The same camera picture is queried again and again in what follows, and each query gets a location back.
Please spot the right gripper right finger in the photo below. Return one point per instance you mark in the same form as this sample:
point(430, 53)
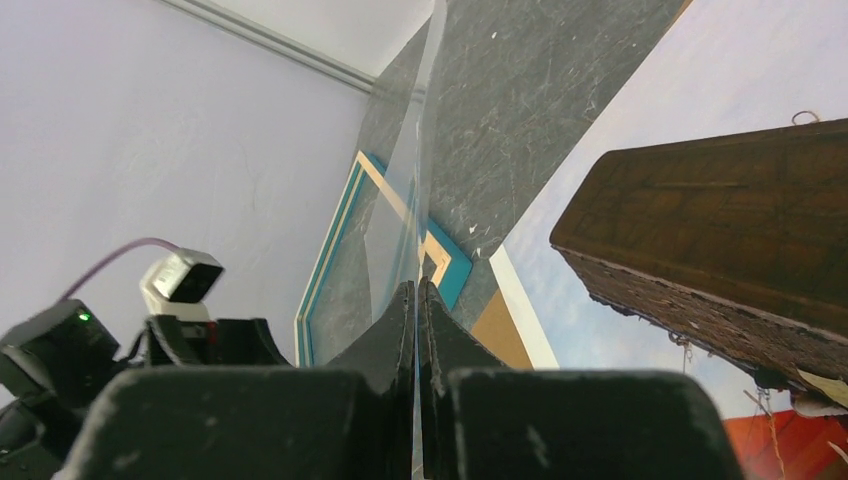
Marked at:
point(484, 420)

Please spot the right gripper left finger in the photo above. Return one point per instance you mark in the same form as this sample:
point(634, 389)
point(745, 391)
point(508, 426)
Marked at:
point(349, 419)

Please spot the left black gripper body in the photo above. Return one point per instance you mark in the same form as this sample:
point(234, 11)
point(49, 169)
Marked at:
point(232, 342)

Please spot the wooden picture frame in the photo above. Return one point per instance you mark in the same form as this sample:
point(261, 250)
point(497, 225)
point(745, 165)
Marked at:
point(452, 266)

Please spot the hot air balloon photo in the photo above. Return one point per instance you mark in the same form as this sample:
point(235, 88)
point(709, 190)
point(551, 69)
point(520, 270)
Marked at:
point(700, 226)

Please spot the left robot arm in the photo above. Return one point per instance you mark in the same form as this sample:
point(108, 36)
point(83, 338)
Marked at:
point(57, 362)

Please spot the brown cardboard backing board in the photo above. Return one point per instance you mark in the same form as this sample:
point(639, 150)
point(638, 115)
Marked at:
point(495, 329)

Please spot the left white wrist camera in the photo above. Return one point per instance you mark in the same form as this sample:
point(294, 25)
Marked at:
point(177, 284)

